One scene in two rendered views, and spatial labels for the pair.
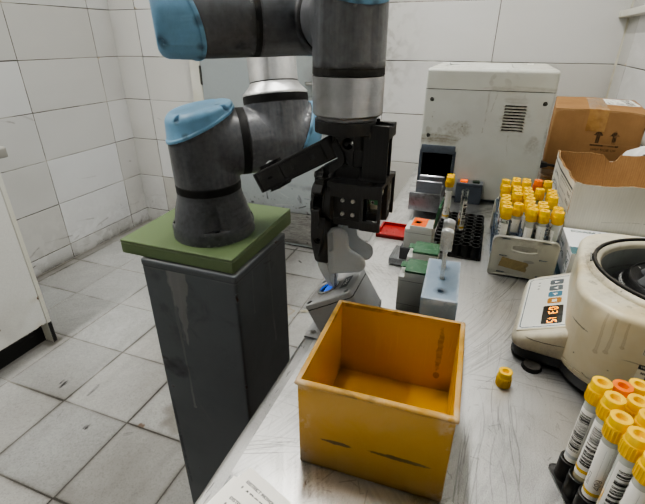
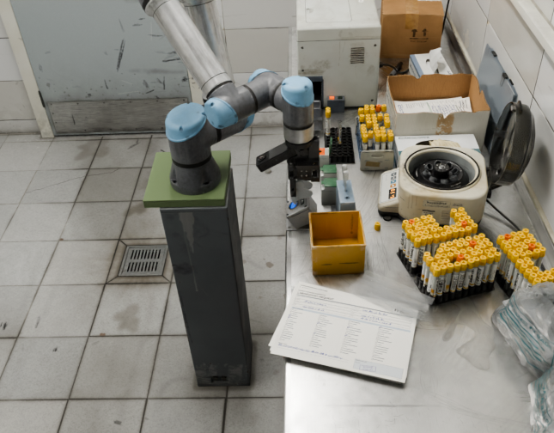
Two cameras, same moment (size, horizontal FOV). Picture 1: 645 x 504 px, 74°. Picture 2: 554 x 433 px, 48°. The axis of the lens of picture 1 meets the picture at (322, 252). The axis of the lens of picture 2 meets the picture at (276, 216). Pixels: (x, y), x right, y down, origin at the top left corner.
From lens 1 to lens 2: 1.18 m
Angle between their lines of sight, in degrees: 20
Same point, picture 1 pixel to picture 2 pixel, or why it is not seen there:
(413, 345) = (341, 223)
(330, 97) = (295, 137)
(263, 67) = not seen: hidden behind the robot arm
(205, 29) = (238, 117)
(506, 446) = (381, 251)
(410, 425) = (351, 250)
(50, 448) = (37, 372)
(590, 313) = (404, 193)
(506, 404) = (380, 236)
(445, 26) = not seen: outside the picture
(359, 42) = (306, 118)
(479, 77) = (331, 32)
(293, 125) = not seen: hidden behind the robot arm
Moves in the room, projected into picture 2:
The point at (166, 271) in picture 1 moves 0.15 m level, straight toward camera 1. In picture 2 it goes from (179, 213) to (210, 237)
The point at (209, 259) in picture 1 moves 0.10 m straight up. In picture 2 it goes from (209, 200) to (204, 173)
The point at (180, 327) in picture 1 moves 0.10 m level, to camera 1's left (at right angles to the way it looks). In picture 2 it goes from (187, 243) to (155, 252)
